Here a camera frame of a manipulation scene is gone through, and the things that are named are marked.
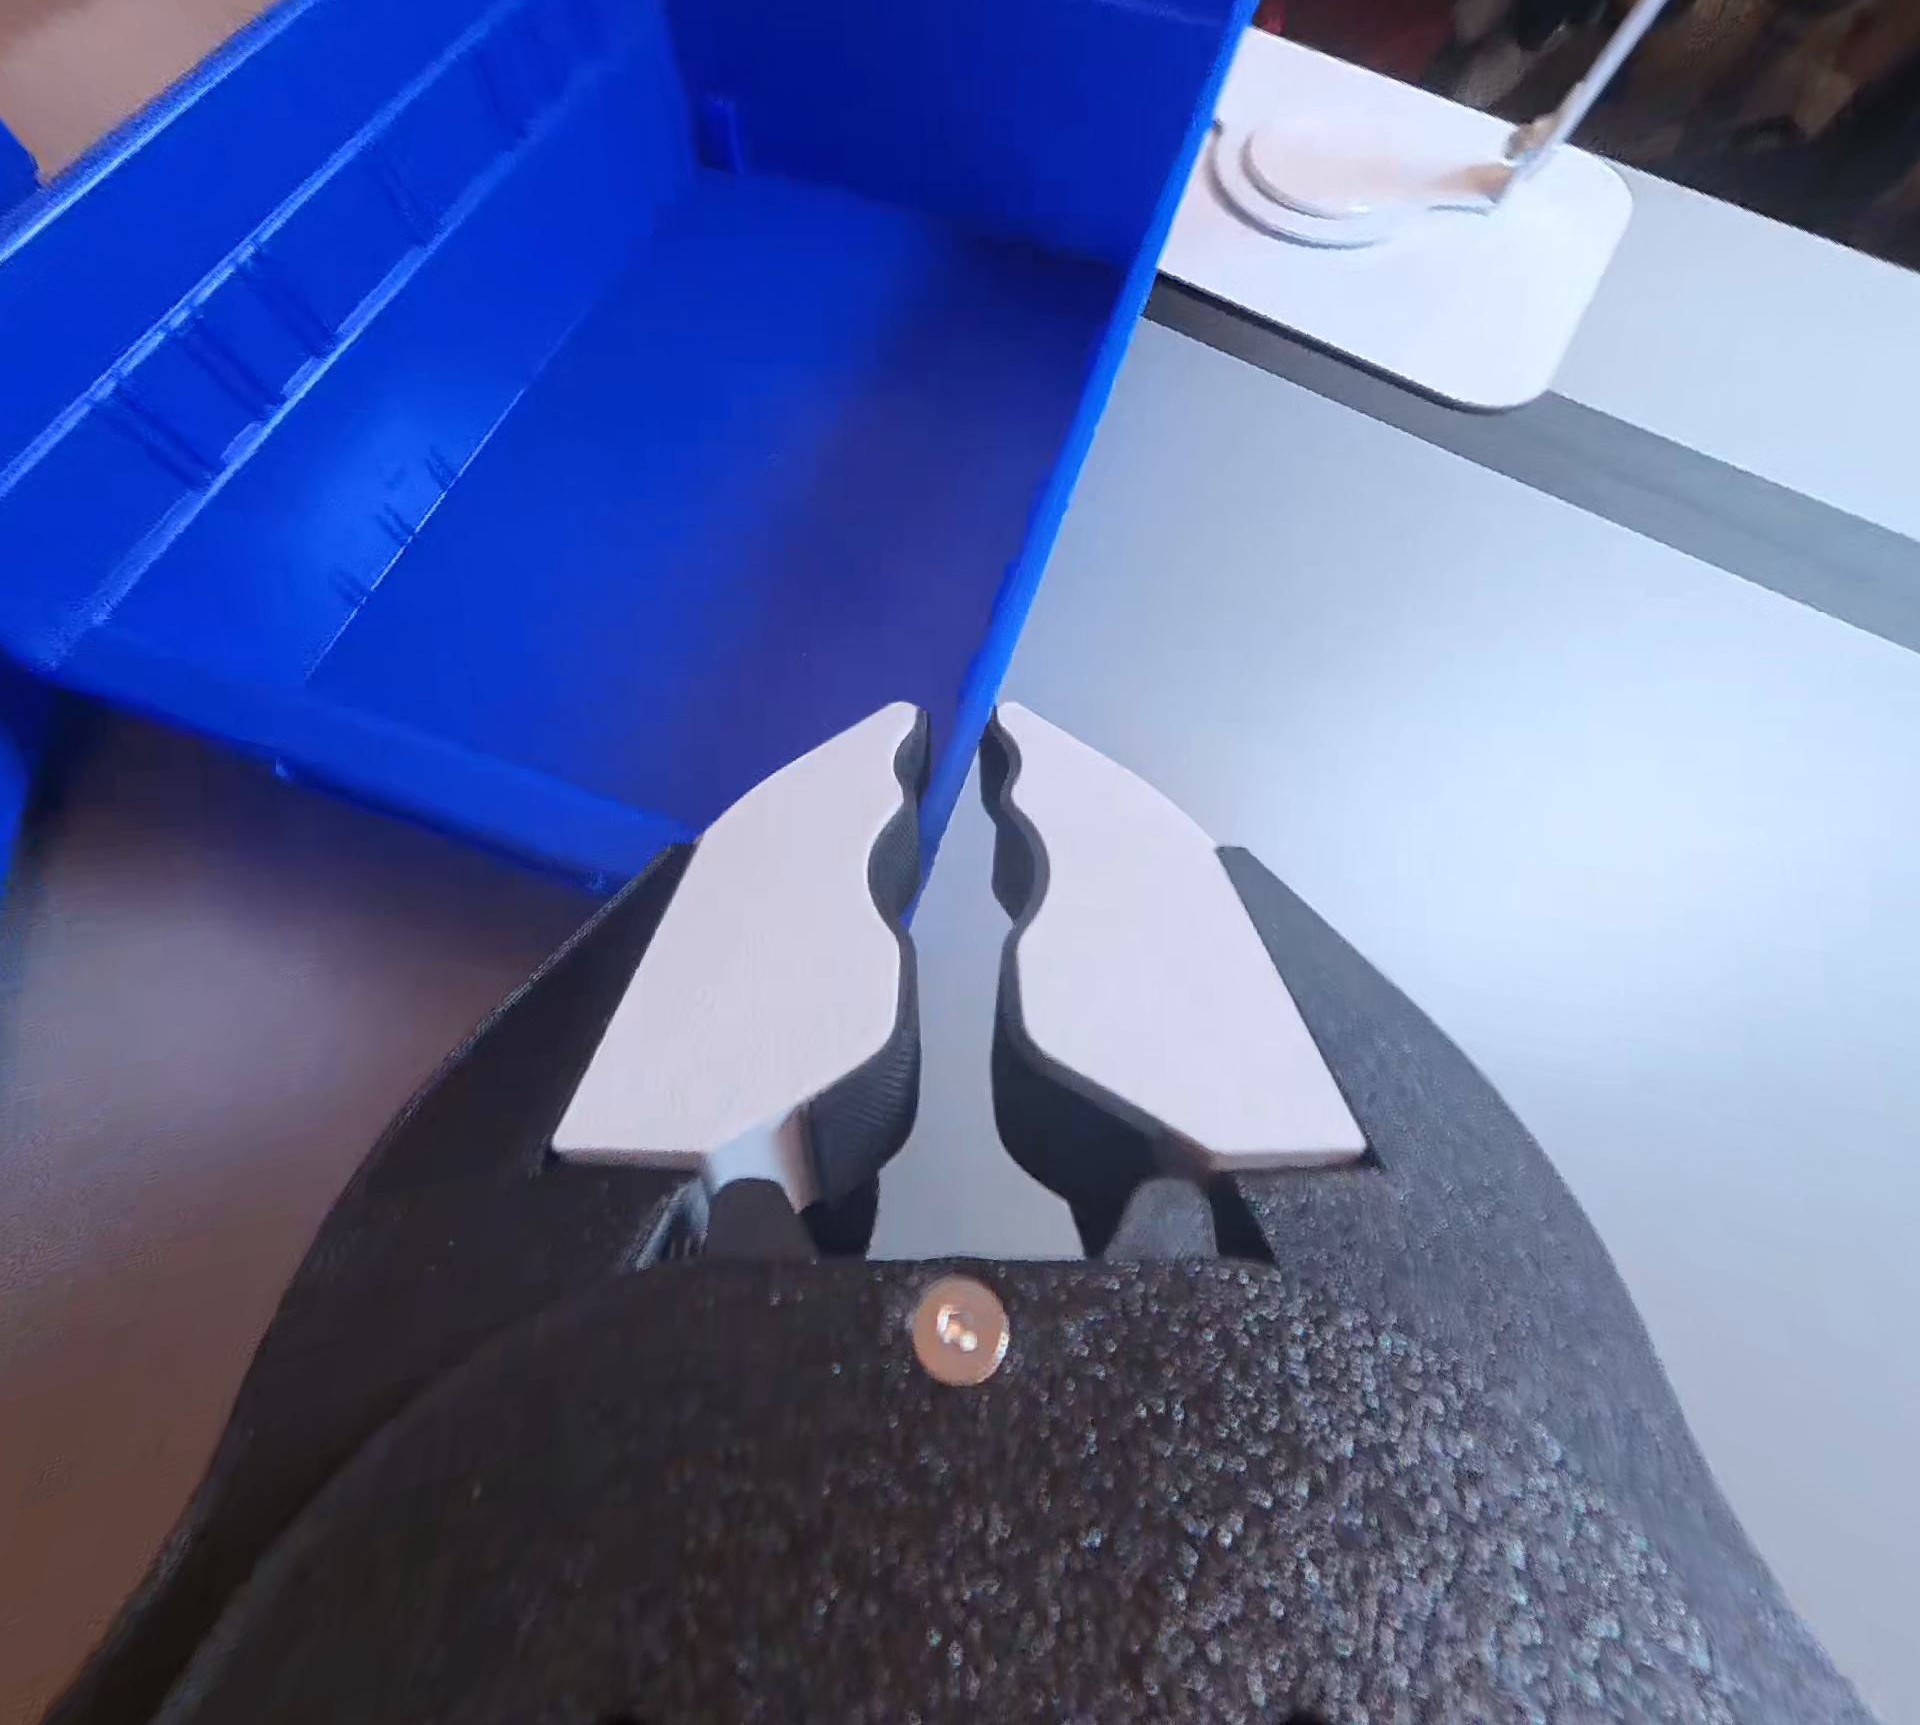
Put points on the blue plastic bin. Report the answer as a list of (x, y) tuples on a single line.
[(750, 406)]

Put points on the white document stand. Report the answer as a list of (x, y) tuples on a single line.
[(1410, 256)]

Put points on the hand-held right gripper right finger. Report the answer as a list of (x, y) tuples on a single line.
[(1171, 1005)]

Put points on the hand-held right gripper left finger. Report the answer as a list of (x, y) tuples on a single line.
[(736, 1005)]

